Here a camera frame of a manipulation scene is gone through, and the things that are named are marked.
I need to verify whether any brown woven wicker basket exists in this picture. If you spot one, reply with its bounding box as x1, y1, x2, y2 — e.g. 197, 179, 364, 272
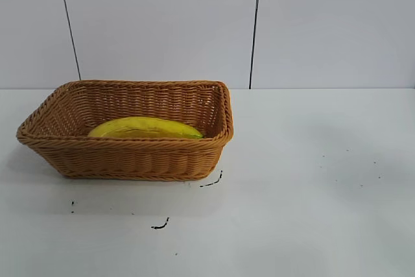
16, 78, 235, 181

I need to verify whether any yellow banana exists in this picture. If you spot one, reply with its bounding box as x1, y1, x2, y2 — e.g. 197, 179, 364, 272
87, 115, 206, 140

